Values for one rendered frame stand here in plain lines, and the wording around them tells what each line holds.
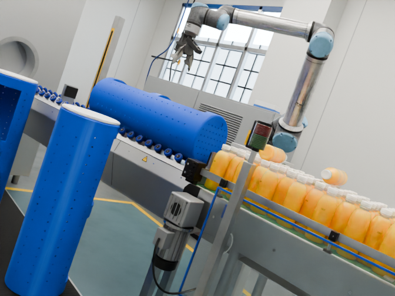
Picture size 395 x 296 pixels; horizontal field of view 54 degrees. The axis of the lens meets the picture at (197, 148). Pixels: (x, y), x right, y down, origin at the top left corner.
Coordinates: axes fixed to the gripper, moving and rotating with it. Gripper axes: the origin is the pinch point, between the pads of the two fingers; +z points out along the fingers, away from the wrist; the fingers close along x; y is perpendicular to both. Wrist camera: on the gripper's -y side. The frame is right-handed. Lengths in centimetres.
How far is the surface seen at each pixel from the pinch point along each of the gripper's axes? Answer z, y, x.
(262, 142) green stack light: 21, -84, 37
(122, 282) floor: 141, 7, -22
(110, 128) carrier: 39, -14, 47
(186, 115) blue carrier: 22.8, -24.5, 11.5
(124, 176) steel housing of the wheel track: 67, 3, 12
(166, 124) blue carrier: 30.9, -16.5, 14.5
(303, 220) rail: 43, -102, 20
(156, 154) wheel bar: 48, -14, 12
